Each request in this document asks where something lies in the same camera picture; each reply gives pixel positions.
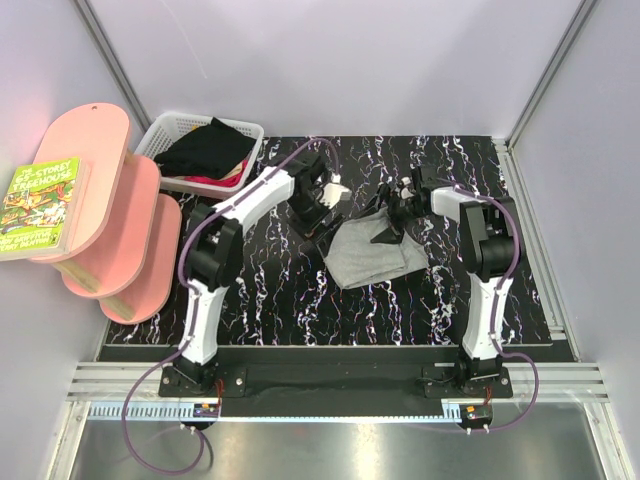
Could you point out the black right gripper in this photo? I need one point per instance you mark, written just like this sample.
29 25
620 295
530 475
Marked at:
389 236

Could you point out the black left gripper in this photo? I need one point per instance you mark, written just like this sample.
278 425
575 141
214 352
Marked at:
303 227

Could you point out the grey t shirt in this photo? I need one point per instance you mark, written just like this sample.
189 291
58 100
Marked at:
353 261

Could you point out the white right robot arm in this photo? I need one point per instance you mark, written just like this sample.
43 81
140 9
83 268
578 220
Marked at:
491 250

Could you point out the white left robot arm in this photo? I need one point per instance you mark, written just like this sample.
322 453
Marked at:
213 253

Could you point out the black t shirt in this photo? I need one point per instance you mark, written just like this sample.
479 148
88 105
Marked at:
211 151

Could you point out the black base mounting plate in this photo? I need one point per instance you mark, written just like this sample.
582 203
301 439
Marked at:
335 383

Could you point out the pink tiered wooden shelf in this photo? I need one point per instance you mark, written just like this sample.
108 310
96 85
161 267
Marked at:
126 237

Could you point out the left orange connector board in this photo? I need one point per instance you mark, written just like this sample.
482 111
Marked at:
209 409

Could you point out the orange connector board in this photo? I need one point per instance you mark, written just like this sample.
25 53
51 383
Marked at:
209 409
479 413

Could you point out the right orange connector board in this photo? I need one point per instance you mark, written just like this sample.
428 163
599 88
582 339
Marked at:
479 413

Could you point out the green treehouse book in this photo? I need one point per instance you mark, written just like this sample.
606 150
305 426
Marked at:
39 210

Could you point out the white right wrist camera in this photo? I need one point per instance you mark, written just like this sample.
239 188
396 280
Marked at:
405 188

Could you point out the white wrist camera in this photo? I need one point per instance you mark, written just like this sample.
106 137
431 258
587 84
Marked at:
405 188
334 192

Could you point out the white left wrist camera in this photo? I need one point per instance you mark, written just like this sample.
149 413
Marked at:
334 192

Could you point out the aluminium frame rail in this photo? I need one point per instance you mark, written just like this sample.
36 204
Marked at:
98 381

